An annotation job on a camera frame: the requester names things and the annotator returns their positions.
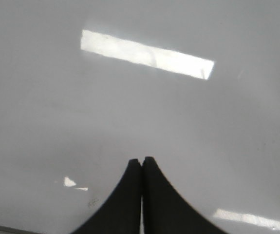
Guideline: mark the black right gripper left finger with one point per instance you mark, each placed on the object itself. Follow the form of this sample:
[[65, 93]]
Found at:
[[121, 212]]

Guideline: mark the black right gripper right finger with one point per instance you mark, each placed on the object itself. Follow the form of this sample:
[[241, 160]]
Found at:
[[164, 210]]

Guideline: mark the white whiteboard with metal frame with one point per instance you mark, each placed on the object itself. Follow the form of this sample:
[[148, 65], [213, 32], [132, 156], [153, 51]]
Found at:
[[87, 85]]

